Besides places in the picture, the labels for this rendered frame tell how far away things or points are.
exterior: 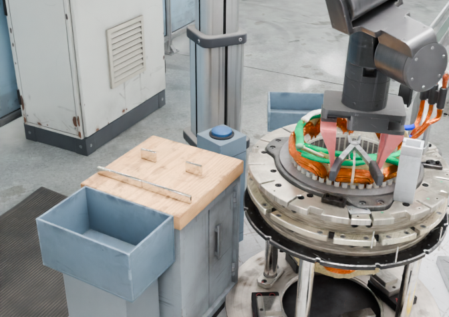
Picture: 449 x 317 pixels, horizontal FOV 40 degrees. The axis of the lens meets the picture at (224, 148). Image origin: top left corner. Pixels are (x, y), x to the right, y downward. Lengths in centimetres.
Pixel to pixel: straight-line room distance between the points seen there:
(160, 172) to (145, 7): 257
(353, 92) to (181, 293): 43
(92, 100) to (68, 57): 27
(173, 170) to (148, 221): 12
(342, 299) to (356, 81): 55
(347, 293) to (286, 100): 42
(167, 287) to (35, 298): 146
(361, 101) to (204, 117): 66
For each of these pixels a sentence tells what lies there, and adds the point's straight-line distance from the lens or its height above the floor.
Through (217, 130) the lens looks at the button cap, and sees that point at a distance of 120.
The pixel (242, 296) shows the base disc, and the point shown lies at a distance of 117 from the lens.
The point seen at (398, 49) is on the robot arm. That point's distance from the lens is 71.
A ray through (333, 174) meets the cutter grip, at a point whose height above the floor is 117.
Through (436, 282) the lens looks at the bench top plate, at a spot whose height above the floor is 78.
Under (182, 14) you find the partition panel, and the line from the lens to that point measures 496.
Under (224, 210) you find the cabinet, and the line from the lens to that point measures 106.
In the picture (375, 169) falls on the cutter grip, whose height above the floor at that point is 118.
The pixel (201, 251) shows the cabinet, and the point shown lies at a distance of 103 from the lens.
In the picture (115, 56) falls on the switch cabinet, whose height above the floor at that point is 47.
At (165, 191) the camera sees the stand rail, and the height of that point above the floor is 107.
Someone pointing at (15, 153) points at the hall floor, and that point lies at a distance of 347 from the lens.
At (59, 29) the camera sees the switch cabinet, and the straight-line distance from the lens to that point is 313.
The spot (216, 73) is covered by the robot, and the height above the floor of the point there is 109.
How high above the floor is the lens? 157
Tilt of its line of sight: 28 degrees down
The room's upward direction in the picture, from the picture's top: 1 degrees clockwise
